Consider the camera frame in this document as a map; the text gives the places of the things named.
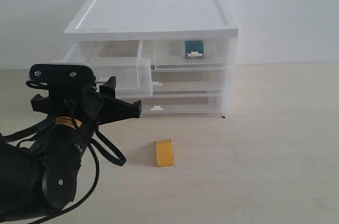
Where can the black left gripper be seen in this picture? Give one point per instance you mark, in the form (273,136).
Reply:
(85,104)

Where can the teal white tape roll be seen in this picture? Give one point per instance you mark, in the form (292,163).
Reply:
(193,49)

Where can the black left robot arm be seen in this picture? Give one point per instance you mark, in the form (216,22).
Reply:
(40,164)

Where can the clear bottom wide drawer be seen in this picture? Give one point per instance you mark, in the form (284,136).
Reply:
(182,104)

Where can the clear wide drawer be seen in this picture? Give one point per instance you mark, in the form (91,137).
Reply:
(188,80)
(182,104)

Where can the clear middle wide drawer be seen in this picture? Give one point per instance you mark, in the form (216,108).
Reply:
(188,80)

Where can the white plastic drawer cabinet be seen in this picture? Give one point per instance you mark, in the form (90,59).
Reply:
(153,20)

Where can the yellow cheese wedge block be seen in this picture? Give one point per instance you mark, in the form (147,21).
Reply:
(164,153)

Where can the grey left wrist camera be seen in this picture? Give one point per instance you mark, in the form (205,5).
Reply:
(59,76)

